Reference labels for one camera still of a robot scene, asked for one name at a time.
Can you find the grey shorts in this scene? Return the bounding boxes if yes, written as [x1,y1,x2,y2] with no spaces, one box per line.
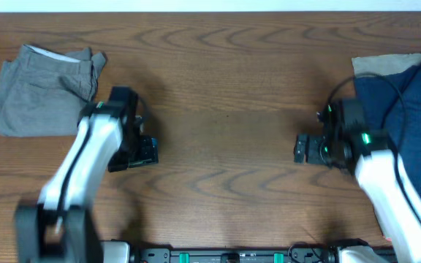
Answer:
[0,45,107,137]

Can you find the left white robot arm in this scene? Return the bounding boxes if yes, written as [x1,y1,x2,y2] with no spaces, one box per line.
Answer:
[15,99,159,262]

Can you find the blue denim garment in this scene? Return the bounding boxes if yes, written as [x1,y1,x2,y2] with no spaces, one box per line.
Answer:
[354,64,421,198]

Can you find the beige folded garment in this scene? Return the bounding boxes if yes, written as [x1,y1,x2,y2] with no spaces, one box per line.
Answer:
[352,53,421,75]

